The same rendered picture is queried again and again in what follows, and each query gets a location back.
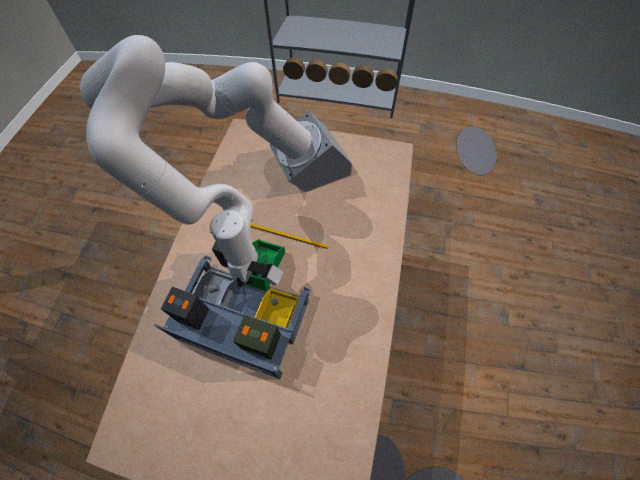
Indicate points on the dark blue metal shelf rack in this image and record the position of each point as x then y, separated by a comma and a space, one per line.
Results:
221, 324

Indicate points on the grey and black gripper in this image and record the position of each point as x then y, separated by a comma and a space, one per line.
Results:
241, 272

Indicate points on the yellow open bin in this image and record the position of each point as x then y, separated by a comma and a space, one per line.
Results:
277, 314

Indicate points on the green bin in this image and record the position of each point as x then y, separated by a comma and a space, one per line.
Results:
266, 252

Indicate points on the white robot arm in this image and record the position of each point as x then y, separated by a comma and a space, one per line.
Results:
123, 101

